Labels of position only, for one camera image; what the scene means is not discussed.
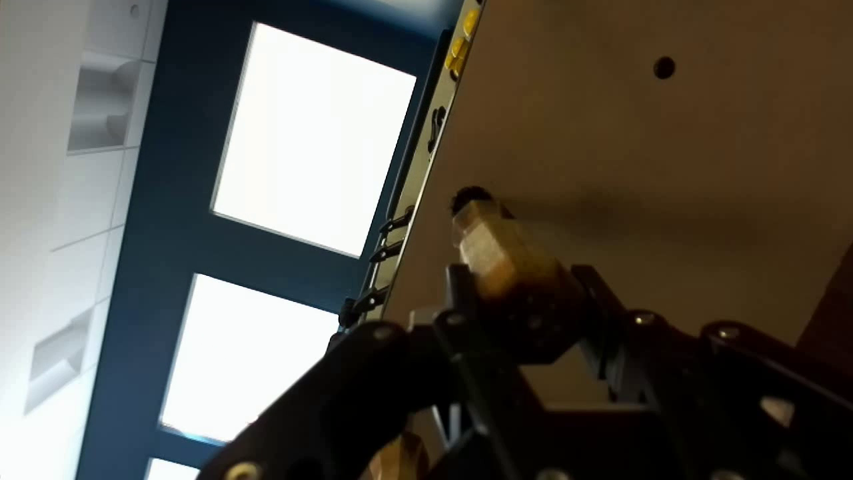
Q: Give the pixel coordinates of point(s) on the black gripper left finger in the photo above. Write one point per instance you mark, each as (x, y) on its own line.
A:
(349, 403)

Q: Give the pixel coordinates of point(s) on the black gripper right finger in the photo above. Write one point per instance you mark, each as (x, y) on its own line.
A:
(730, 399)

